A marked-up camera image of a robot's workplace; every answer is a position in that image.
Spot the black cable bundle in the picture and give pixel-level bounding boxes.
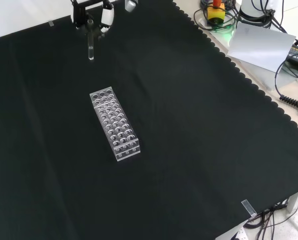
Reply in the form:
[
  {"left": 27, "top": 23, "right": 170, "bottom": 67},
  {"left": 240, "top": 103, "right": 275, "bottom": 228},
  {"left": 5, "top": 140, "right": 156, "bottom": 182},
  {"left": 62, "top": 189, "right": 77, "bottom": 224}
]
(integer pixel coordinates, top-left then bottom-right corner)
[{"left": 242, "top": 203, "right": 290, "bottom": 240}]

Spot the pale board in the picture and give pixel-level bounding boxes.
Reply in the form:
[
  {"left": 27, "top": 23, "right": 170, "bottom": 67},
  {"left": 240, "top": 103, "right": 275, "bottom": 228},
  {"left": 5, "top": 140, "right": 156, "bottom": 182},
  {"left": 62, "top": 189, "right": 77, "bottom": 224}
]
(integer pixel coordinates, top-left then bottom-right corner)
[{"left": 226, "top": 21, "right": 297, "bottom": 74}]

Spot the clear glass test tube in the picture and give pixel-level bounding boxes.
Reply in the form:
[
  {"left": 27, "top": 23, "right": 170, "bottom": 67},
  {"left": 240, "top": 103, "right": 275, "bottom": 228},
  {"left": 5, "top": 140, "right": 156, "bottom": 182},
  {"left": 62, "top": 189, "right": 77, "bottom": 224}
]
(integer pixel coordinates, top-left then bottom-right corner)
[{"left": 87, "top": 19, "right": 95, "bottom": 62}]

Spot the clear acrylic test tube rack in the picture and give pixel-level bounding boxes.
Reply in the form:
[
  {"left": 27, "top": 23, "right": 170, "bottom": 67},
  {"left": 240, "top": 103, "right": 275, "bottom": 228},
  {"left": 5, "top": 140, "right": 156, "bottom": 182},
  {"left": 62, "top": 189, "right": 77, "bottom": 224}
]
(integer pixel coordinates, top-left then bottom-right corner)
[{"left": 89, "top": 86, "right": 142, "bottom": 163}]

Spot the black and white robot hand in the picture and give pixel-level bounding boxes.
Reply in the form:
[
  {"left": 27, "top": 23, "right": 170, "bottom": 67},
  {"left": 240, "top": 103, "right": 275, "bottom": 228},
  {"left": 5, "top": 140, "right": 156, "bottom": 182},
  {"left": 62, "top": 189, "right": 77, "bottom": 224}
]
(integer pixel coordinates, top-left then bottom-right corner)
[{"left": 71, "top": 0, "right": 140, "bottom": 38}]

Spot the white table leg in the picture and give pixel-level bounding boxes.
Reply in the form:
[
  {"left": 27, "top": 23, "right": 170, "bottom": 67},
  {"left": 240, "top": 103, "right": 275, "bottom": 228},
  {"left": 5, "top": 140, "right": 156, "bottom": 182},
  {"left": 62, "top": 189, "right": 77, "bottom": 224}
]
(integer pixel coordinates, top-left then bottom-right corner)
[{"left": 285, "top": 186, "right": 298, "bottom": 214}]

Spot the white power strip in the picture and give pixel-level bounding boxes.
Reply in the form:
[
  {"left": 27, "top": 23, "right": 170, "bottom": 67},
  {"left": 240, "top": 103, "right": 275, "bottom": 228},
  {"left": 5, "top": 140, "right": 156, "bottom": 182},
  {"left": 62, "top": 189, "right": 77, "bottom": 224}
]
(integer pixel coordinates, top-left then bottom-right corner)
[{"left": 228, "top": 224, "right": 250, "bottom": 240}]

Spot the yellow stop button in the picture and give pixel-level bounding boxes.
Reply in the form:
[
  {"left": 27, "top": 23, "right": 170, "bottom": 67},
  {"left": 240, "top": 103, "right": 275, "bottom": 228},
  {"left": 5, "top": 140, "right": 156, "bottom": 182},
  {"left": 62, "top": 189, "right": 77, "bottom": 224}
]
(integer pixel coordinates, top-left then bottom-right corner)
[{"left": 206, "top": 0, "right": 226, "bottom": 26}]

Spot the black bench cloth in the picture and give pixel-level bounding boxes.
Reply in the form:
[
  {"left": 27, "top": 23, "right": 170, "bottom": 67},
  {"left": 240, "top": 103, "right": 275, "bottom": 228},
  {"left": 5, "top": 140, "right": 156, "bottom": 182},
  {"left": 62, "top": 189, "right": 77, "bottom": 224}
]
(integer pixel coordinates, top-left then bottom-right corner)
[{"left": 0, "top": 0, "right": 298, "bottom": 240}]

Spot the black ribbed cable connector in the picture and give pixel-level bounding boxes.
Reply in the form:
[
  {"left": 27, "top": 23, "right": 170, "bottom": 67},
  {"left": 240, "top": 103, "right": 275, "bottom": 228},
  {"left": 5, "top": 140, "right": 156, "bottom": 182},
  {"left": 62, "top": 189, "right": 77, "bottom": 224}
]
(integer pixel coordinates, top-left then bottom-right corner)
[{"left": 279, "top": 95, "right": 298, "bottom": 116}]

